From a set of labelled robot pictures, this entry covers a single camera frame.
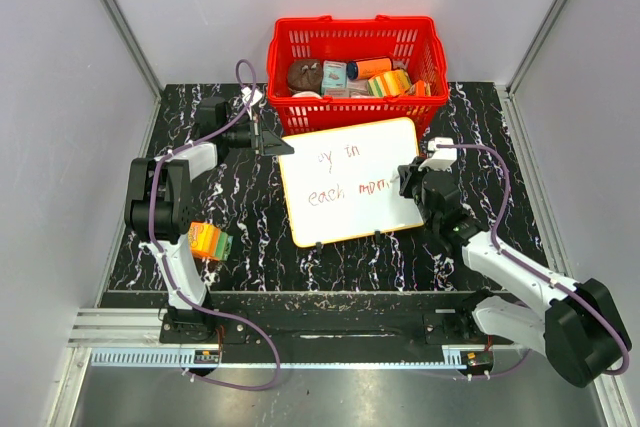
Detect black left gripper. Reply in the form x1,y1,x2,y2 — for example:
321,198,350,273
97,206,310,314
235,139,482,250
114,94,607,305
223,115,295,158

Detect yellow framed whiteboard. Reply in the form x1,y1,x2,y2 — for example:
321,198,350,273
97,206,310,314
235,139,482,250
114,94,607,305
279,118,423,248

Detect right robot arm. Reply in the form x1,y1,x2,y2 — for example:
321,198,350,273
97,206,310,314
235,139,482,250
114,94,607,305
398,158,632,387

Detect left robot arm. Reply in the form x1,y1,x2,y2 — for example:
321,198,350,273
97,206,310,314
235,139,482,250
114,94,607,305
124,92,294,343

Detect yellow orange snack box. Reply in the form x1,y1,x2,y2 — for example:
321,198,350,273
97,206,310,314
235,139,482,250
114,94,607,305
367,69,412,98

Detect teal small box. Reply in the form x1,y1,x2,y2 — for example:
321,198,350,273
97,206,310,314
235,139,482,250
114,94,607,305
321,60,347,93

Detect blue capped yellow bottle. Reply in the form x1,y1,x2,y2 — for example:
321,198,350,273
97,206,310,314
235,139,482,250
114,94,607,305
346,57,393,80

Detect orange green snack box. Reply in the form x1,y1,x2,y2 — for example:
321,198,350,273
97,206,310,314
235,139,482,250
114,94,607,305
188,222,233,261

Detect red plastic basket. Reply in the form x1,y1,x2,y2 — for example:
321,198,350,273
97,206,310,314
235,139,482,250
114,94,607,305
266,15,449,134

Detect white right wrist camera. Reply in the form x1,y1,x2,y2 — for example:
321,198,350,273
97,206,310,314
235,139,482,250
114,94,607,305
418,137,457,171

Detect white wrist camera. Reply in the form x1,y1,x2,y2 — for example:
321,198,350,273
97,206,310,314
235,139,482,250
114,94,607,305
418,137,457,171
241,86,264,109

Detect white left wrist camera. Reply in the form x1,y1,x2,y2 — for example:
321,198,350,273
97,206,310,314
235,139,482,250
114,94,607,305
241,86,264,109

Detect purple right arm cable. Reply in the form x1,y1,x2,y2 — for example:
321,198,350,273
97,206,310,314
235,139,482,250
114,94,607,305
437,142,632,381

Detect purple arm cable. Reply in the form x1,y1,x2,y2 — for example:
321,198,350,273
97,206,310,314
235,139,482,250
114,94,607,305
437,142,632,381
148,60,284,391

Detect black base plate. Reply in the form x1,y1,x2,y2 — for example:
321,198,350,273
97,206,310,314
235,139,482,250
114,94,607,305
158,291,515,346

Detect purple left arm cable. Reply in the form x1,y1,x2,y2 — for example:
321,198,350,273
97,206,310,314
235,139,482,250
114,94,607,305
148,60,284,391

